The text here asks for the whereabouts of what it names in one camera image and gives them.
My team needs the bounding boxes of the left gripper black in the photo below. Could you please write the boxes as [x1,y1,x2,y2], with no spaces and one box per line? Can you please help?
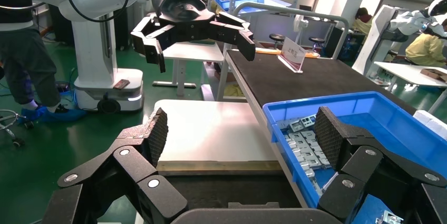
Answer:
[130,0,257,74]

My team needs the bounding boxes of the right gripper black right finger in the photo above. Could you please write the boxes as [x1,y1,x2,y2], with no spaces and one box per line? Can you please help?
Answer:
[314,106,447,224]

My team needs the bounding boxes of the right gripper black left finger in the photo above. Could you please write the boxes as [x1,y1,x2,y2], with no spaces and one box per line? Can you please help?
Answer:
[42,107,189,224]

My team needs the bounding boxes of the black container tray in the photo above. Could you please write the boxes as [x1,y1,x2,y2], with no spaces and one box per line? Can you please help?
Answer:
[156,160,303,210]

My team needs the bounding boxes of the small white desk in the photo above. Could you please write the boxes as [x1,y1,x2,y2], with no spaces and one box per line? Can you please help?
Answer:
[152,42,224,98]

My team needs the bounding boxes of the blue plastic parts bin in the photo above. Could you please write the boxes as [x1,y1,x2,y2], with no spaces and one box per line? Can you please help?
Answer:
[263,91,447,224]

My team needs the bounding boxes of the yellow bag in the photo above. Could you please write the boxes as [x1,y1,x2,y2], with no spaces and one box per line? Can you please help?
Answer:
[223,82,245,98]

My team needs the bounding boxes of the stacked grey metal brackets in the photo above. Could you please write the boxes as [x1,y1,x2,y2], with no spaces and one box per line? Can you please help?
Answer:
[279,119,302,133]

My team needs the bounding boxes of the black round stool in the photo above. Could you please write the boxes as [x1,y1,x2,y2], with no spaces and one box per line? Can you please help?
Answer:
[269,33,286,49]
[309,36,325,54]

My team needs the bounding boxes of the dark red handheld device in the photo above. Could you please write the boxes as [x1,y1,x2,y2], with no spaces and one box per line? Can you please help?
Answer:
[112,79,131,91]

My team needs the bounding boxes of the black table mat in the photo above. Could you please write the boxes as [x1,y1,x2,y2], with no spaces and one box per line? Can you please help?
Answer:
[227,49,418,115]

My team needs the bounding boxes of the acrylic sign stand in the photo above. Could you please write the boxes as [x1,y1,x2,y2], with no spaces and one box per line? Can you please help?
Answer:
[277,36,307,74]

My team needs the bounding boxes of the white background work table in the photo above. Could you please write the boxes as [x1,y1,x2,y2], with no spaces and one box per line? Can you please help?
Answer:
[373,61,447,115]

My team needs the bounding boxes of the white wheeled robot column base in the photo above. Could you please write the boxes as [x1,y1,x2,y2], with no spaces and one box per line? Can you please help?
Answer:
[59,1,144,114]

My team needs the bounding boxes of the open cardboard box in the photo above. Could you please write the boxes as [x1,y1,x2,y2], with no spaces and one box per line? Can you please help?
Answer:
[420,68,447,83]

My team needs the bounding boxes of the metal office chair base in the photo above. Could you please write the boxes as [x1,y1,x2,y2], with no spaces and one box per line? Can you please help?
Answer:
[0,109,35,148]

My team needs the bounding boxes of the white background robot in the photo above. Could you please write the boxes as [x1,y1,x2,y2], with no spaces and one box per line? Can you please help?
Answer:
[352,0,447,76]

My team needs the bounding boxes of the person in yellow jacket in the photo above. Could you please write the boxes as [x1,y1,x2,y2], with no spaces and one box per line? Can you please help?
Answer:
[405,20,447,67]

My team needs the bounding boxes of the seated person red collar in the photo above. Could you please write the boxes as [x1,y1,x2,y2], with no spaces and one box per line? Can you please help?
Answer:
[352,7,374,36]

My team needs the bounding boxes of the person in dark trousers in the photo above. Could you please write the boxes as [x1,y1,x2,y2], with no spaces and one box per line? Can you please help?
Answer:
[0,0,88,124]

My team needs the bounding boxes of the flat grey metal bracket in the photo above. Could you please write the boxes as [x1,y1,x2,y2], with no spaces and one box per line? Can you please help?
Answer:
[302,130,331,167]
[289,131,315,167]
[303,168,324,195]
[284,135,308,174]

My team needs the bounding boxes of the slotted grey metal bracket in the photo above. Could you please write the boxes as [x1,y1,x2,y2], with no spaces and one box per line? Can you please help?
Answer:
[375,210,405,224]

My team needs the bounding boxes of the white tube guard rail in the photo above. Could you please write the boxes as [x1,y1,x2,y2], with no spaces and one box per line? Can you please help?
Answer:
[232,2,350,59]

